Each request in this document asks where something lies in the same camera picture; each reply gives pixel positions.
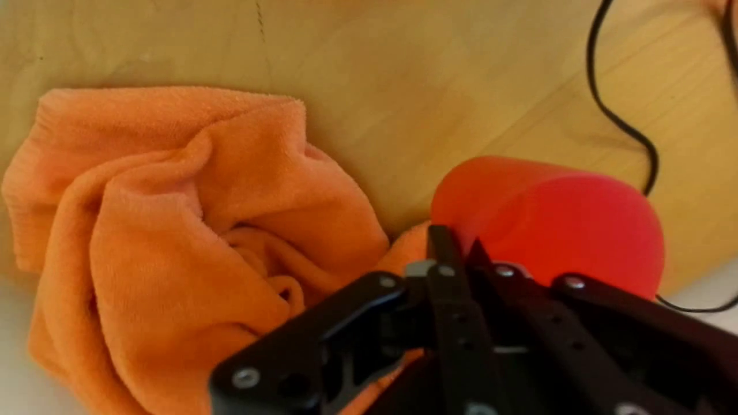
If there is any pink plastic cup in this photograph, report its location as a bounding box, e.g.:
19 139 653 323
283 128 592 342
428 154 668 305

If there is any orange towel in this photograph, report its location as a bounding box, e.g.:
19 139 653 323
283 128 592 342
0 86 434 415

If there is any black cable on table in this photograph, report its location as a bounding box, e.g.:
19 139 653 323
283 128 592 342
584 0 738 316

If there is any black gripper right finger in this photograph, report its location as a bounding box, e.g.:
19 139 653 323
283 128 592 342
466 235 738 415

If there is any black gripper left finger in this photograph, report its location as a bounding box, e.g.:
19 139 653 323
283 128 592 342
207 223 496 415

